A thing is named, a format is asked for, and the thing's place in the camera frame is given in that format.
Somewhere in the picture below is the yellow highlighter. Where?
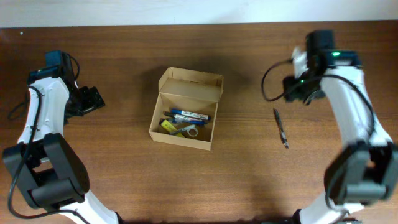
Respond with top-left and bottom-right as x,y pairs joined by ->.
159,119 -> 185,138

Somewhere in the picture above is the blue ballpoint pen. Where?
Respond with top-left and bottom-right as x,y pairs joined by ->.
168,118 -> 207,126

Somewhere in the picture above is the black whiteboard marker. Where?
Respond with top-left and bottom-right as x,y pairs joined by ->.
164,111 -> 195,121

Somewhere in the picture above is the black grey permanent marker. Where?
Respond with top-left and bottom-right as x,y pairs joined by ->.
170,124 -> 198,137

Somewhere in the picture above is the brown cardboard box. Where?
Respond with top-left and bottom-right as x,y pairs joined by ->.
149,67 -> 224,151

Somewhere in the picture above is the yellow tape roll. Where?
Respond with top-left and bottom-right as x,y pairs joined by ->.
186,126 -> 204,139

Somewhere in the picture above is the blue whiteboard marker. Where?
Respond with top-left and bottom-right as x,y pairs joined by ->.
170,108 -> 211,121

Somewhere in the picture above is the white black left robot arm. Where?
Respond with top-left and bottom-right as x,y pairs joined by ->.
2,50 -> 123,223

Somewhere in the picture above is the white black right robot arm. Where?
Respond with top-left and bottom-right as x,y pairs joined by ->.
283,30 -> 397,223

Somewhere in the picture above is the dark mechanical pencil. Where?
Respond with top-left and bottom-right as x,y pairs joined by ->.
273,108 -> 289,149

